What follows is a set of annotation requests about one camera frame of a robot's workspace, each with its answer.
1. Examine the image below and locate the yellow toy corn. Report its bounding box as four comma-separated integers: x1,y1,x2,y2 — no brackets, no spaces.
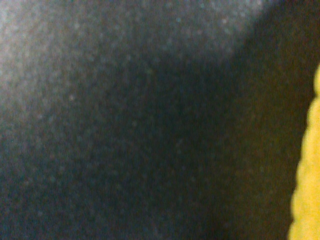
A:
287,67,320,240

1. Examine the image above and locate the black frying pan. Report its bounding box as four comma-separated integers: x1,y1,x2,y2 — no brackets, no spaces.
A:
0,0,320,240

